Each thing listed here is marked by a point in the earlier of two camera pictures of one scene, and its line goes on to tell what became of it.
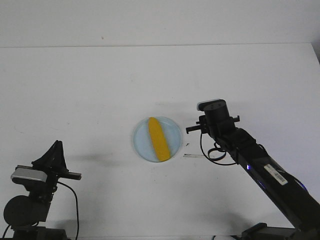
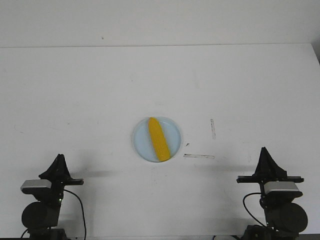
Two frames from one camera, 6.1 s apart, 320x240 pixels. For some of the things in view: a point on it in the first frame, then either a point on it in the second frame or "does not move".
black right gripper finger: x=192 y=128 → x=261 y=169
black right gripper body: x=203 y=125 → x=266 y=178
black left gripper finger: x=52 y=158 → x=57 y=172
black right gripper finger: x=236 y=119 → x=268 y=168
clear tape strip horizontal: x=193 y=155 does not move
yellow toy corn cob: x=159 y=139 does not move
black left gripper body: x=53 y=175 → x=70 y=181
